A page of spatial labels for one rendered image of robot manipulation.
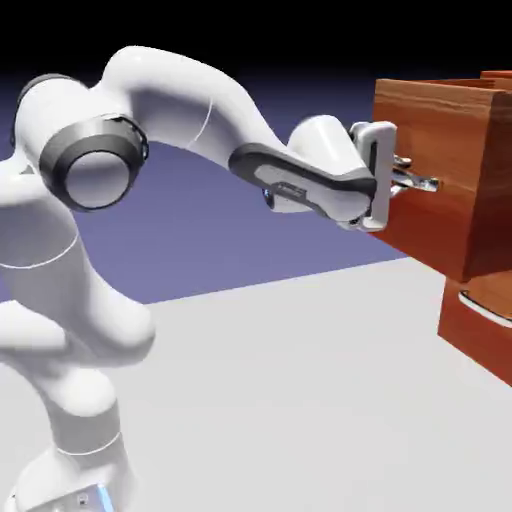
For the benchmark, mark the brown wooden cabinet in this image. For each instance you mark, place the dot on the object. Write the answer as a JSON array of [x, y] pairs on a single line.
[[498, 74]]

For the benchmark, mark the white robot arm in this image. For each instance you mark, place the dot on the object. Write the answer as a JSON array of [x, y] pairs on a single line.
[[168, 104]]

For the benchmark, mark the brown wooden drawer front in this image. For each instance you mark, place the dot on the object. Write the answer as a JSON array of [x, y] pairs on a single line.
[[472, 342]]

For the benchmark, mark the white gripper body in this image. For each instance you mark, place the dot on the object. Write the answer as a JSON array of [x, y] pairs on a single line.
[[384, 176]]

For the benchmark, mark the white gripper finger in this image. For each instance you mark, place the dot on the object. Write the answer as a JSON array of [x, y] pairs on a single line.
[[402, 160], [396, 188]]

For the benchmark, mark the brown wooden drawer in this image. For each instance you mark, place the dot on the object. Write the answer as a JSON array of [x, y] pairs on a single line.
[[472, 342], [436, 128]]

